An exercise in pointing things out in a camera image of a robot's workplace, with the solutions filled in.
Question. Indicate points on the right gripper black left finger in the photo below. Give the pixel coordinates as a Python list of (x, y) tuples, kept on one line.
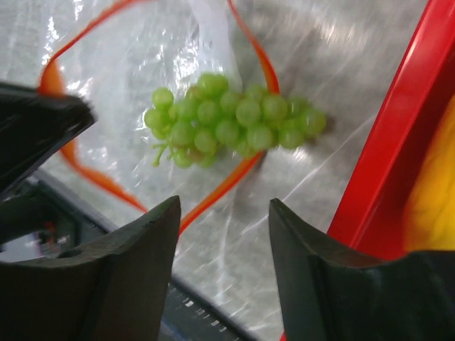
[(112, 288)]

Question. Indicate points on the green grape bunch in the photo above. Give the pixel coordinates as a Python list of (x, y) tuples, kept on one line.
[(212, 117)]

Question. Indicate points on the clear zip bag orange zipper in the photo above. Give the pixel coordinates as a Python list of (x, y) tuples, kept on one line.
[(341, 55)]

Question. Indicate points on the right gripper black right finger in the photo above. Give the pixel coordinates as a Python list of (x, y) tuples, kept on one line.
[(328, 291)]

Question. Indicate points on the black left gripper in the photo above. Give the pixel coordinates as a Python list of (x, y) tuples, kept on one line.
[(38, 220)]

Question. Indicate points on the red plastic tray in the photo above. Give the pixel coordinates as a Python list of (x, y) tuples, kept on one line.
[(370, 216)]

